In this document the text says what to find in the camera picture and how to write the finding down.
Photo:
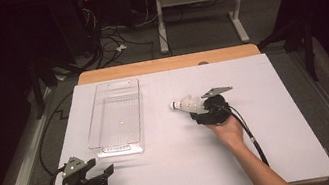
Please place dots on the clear plastic tray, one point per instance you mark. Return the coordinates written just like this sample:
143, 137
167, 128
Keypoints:
116, 120

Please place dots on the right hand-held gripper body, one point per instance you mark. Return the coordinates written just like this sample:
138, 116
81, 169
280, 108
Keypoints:
218, 112

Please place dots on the dark round table grommet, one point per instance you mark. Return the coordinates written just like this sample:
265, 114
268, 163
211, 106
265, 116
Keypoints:
203, 63

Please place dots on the black metal stand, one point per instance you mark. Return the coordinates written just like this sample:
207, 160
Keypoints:
38, 93
309, 54

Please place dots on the person's right hand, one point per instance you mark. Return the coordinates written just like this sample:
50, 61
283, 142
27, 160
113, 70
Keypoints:
228, 134

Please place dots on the white plug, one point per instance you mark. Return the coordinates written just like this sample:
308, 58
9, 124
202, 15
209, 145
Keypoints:
121, 47

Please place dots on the white table cover board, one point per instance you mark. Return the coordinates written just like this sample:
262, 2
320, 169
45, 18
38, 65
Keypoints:
172, 172

